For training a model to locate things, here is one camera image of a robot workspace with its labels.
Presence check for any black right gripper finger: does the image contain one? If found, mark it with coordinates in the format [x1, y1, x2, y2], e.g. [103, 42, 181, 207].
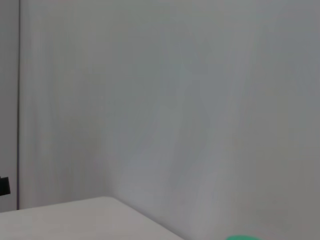
[0, 175, 12, 196]

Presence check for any green capped clear test tube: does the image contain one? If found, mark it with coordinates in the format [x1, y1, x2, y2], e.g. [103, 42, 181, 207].
[225, 234, 262, 240]

